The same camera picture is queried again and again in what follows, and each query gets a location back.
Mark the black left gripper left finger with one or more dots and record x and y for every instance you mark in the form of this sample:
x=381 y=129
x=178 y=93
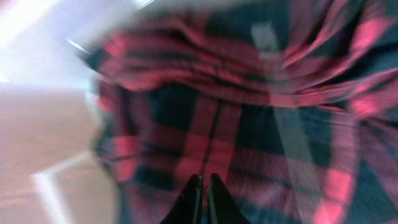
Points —
x=187 y=208

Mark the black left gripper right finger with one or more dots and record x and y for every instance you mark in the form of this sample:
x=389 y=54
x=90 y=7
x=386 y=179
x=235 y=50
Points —
x=221 y=206

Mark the red navy plaid shirt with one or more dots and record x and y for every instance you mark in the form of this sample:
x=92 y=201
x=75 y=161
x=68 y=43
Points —
x=292 y=103

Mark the clear plastic storage bin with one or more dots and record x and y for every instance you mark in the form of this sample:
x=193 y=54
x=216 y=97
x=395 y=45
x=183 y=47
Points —
x=48 y=110

